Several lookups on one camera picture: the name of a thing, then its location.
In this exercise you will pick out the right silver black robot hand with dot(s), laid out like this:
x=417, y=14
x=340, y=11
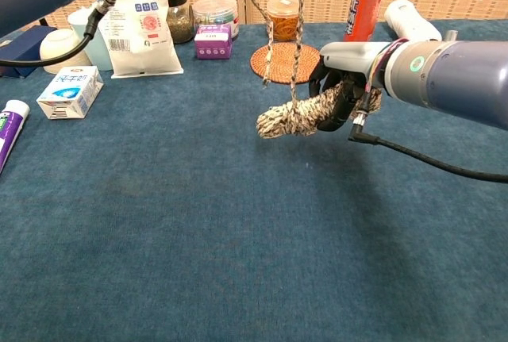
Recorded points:
x=349, y=58

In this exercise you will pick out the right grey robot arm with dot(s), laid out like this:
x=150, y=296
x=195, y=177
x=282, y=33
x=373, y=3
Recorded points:
x=456, y=72

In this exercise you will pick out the clear round cotton swab tub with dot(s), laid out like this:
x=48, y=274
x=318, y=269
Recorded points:
x=216, y=10

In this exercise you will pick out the tall orange drink can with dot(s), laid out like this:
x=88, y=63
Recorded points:
x=363, y=8

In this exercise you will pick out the clear jar of rubber bands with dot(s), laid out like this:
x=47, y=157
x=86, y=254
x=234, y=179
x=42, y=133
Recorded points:
x=283, y=24

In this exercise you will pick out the round woven rattan coaster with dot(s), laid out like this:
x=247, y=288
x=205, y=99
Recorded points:
x=282, y=62

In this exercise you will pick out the white bottle yellow cap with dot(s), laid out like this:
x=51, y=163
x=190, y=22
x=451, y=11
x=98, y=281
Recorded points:
x=409, y=20

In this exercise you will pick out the small purple box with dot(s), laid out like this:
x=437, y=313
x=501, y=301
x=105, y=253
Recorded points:
x=212, y=46

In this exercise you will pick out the glass jar black lid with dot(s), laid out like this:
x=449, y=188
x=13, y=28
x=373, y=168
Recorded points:
x=179, y=20

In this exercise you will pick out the white plastic salt bag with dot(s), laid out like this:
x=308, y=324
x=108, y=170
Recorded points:
x=147, y=48

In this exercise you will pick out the light blue paper cup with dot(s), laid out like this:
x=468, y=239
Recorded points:
x=102, y=56

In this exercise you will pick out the white ceramic bowl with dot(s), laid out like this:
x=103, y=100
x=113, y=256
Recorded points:
x=59, y=42

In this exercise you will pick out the white blue milk carton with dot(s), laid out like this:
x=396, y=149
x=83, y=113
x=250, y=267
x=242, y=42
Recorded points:
x=71, y=92

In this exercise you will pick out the blue table cloth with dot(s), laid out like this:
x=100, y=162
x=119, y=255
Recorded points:
x=238, y=239

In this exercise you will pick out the navy blue box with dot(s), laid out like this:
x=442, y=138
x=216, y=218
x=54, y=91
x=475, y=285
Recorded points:
x=20, y=48

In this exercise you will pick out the purple white toothpaste tube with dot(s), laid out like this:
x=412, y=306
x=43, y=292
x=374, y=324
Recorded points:
x=10, y=131

